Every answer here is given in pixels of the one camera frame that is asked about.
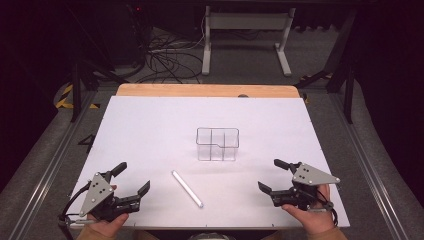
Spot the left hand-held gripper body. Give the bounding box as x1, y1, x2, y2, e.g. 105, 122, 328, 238
79, 170, 143, 223

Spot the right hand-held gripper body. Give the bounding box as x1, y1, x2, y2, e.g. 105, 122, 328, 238
270, 162, 342, 212

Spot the white tube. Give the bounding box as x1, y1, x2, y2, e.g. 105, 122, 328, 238
171, 170, 205, 209

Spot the clear plastic divided box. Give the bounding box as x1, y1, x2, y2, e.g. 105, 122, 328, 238
195, 127, 241, 162

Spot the person's left hand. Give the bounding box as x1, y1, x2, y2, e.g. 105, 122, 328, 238
87, 184, 130, 238

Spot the person's right hand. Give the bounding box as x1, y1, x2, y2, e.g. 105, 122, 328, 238
281, 183, 336, 236

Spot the white table board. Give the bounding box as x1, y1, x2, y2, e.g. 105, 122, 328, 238
67, 95, 351, 231

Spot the yellow black hazard tape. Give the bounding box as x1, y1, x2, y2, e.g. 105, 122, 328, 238
54, 83, 101, 110

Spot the black metal stand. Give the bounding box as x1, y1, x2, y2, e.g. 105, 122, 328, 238
68, 59, 129, 123
293, 9, 358, 125

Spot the wooden table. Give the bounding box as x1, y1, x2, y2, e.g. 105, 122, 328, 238
115, 83, 301, 99

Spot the dark equipment with red light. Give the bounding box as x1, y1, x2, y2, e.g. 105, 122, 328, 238
124, 0, 153, 69

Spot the white metal stand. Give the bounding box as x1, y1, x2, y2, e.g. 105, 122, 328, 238
201, 5, 297, 78

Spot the left hand-held gripper cable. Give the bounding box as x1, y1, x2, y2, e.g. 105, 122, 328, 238
57, 181, 98, 240

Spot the hand-held gripper cable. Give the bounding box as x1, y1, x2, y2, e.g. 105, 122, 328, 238
307, 189, 340, 228
57, 181, 98, 240

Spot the right hand-held gripper cable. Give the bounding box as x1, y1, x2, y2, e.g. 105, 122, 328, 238
307, 189, 340, 228

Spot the aluminium floor rail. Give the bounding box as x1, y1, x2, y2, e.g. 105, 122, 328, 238
328, 93, 416, 240
7, 89, 99, 240

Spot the tangle of black floor cables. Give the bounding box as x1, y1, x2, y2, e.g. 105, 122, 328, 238
134, 28, 205, 85

